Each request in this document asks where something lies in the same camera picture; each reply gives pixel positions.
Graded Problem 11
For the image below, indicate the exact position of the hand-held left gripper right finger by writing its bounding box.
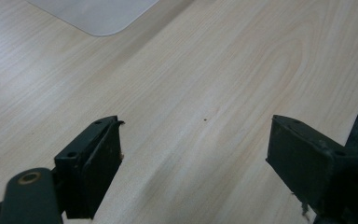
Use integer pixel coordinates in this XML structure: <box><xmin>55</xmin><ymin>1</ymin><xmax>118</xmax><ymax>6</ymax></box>
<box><xmin>265</xmin><ymin>114</ymin><xmax>358</xmax><ymax>224</ymax></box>

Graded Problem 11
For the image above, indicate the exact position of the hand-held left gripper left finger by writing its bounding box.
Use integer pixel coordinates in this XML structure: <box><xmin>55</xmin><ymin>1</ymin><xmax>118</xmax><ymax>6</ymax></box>
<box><xmin>53</xmin><ymin>115</ymin><xmax>126</xmax><ymax>220</ymax></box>

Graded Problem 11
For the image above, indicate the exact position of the translucent white plastic mat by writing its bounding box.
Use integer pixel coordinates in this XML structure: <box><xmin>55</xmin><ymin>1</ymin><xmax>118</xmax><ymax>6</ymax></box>
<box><xmin>27</xmin><ymin>0</ymin><xmax>160</xmax><ymax>37</ymax></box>

